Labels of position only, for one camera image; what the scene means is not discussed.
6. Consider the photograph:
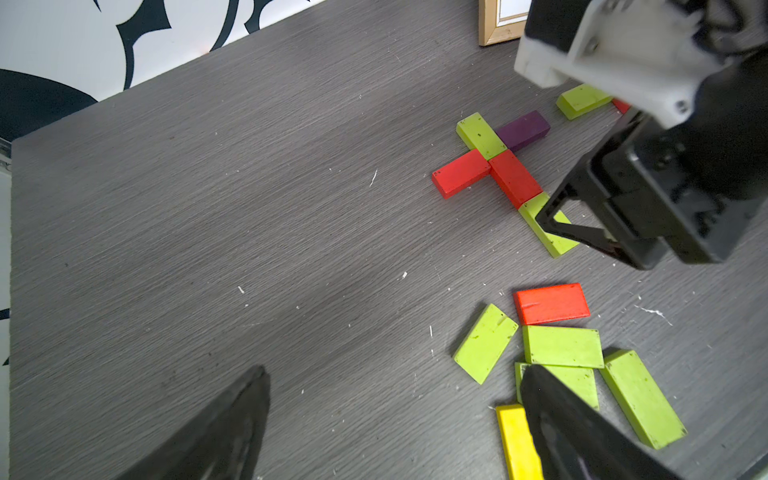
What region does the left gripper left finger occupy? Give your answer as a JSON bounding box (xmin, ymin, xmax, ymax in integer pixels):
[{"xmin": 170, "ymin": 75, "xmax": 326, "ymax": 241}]
[{"xmin": 119, "ymin": 365, "xmax": 270, "ymax": 479}]

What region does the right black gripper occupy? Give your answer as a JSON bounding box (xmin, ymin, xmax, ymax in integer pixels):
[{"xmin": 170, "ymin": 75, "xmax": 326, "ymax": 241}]
[{"xmin": 536, "ymin": 109, "xmax": 767, "ymax": 270}]

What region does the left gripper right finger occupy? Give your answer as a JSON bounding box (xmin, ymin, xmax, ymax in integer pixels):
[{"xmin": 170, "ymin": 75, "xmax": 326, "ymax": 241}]
[{"xmin": 521, "ymin": 365, "xmax": 679, "ymax": 480}]

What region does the lime block bottom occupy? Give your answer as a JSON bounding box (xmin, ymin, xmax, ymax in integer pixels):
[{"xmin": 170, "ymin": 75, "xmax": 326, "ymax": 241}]
[{"xmin": 518, "ymin": 192, "xmax": 579, "ymax": 258}]

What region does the purple block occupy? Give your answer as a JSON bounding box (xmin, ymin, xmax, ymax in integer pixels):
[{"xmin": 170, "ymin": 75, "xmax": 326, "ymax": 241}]
[{"xmin": 495, "ymin": 110, "xmax": 551, "ymax": 152}]

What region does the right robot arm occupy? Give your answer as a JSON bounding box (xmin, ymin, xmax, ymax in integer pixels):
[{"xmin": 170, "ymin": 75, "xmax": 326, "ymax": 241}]
[{"xmin": 515, "ymin": 1, "xmax": 767, "ymax": 270}]

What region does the yellow block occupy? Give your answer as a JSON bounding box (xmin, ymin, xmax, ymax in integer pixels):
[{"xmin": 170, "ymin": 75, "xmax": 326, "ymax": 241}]
[{"xmin": 495, "ymin": 404, "xmax": 544, "ymax": 480}]

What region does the lime block pair centre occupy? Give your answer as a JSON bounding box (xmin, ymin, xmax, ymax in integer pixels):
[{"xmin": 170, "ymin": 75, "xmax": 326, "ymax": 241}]
[{"xmin": 515, "ymin": 326, "xmax": 604, "ymax": 410}]

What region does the wooden picture frame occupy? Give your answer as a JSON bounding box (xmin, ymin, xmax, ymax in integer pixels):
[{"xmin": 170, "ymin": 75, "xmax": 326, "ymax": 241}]
[{"xmin": 478, "ymin": 0, "xmax": 531, "ymax": 47}]

